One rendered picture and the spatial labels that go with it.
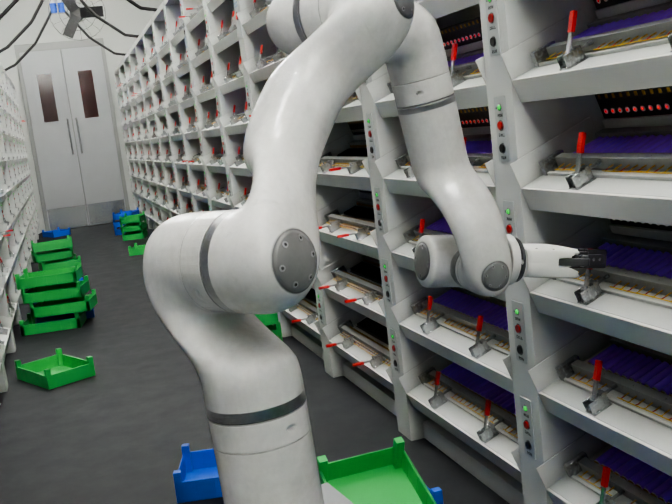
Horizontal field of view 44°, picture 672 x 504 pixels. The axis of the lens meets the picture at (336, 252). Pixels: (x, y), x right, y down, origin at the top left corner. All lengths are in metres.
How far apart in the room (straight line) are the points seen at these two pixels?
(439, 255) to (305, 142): 0.38
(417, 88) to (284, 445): 0.57
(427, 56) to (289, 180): 0.38
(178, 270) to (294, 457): 0.25
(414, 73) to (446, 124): 0.09
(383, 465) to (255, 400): 1.02
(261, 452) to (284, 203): 0.29
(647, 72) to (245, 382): 0.72
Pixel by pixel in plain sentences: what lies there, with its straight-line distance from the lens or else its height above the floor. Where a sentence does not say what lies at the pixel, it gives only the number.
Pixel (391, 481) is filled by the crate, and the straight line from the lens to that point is 1.94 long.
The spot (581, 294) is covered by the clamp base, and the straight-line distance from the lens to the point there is 1.49.
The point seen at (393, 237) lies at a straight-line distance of 2.25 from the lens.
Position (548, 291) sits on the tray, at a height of 0.54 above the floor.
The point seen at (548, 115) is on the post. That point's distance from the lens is 1.63.
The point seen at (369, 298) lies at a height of 0.36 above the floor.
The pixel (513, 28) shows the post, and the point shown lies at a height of 1.02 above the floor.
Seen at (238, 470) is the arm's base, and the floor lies 0.51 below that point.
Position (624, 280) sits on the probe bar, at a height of 0.58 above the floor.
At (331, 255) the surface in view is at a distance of 2.94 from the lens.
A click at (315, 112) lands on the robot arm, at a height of 0.91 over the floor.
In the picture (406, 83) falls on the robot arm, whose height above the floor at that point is 0.94.
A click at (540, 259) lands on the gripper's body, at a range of 1.39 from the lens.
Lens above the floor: 0.90
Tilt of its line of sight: 9 degrees down
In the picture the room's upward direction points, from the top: 7 degrees counter-clockwise
